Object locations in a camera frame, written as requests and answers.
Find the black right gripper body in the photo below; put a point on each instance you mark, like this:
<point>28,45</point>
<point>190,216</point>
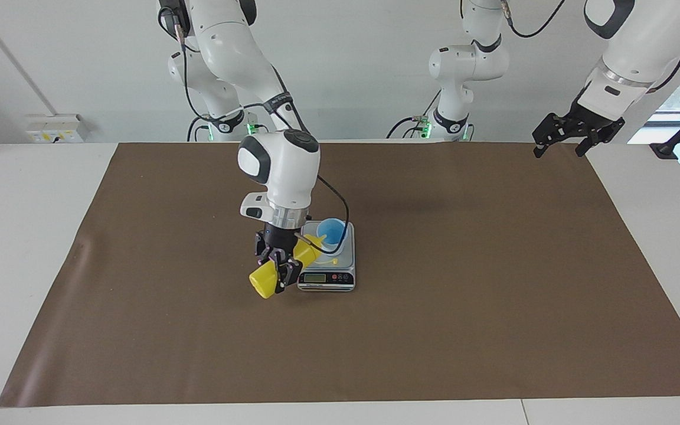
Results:
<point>282,239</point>

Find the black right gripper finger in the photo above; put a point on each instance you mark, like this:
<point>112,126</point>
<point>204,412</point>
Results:
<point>265,252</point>
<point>290,274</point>

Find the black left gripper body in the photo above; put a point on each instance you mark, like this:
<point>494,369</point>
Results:
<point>588,121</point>

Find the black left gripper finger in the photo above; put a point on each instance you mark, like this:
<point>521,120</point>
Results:
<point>542,139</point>
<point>589,141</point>

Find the yellow squeeze bottle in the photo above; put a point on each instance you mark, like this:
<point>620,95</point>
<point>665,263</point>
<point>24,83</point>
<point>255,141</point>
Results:
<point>263,280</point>

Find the light blue plastic cup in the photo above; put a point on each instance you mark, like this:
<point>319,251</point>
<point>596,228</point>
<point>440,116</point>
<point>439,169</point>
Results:
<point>334,227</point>

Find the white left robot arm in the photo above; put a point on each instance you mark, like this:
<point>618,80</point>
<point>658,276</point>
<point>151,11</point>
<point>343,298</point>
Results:
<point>641,47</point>

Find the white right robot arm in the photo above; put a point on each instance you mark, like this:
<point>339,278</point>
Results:
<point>284,159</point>

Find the silver digital kitchen scale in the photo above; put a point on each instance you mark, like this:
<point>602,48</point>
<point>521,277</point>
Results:
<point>340,265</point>

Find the brown table mat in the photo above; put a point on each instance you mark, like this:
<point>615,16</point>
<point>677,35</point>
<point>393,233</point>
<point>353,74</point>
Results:
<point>434,330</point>

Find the white wall outlet box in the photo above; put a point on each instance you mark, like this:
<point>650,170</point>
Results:
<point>56,130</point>

